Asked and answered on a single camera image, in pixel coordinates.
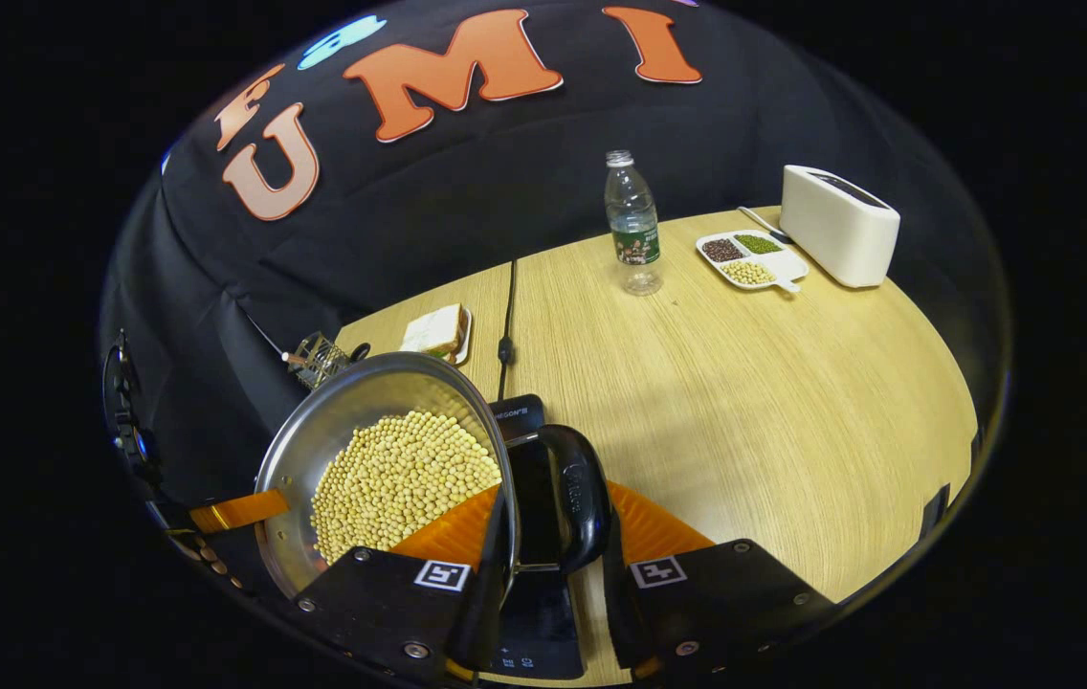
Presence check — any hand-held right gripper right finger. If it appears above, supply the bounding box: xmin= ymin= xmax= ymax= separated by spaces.
xmin=601 ymin=478 xmax=836 ymax=683

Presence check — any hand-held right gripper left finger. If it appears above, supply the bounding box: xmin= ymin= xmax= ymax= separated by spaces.
xmin=295 ymin=483 xmax=518 ymax=685

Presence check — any black induction cooktop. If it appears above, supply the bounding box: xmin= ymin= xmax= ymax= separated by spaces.
xmin=481 ymin=393 xmax=588 ymax=682

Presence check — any pile of soybeans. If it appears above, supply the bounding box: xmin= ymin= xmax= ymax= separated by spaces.
xmin=310 ymin=410 xmax=503 ymax=567

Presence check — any steel pot with black handles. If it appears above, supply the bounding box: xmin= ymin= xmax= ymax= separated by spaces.
xmin=254 ymin=351 xmax=613 ymax=600

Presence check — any sandwich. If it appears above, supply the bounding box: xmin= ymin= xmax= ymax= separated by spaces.
xmin=400 ymin=304 xmax=465 ymax=360

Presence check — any small white plate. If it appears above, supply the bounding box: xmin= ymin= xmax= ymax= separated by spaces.
xmin=400 ymin=306 xmax=475 ymax=367

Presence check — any white sectioned tray of beans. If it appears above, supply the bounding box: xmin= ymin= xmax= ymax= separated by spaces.
xmin=696 ymin=230 xmax=810 ymax=294

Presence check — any clear plastic water bottle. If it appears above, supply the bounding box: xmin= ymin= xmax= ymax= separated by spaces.
xmin=604 ymin=149 xmax=664 ymax=297

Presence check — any black backdrop cloth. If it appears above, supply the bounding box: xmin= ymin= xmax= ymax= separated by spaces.
xmin=99 ymin=0 xmax=1009 ymax=503

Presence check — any white toaster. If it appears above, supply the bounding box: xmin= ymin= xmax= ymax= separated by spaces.
xmin=779 ymin=165 xmax=901 ymax=289

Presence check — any glass cup in wire holder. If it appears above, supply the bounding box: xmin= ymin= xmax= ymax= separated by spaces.
xmin=285 ymin=331 xmax=353 ymax=391

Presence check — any black power cable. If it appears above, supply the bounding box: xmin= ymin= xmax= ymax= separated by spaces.
xmin=495 ymin=258 xmax=519 ymax=403

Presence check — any white toaster cable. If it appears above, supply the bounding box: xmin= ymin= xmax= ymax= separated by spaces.
xmin=738 ymin=206 xmax=793 ymax=243

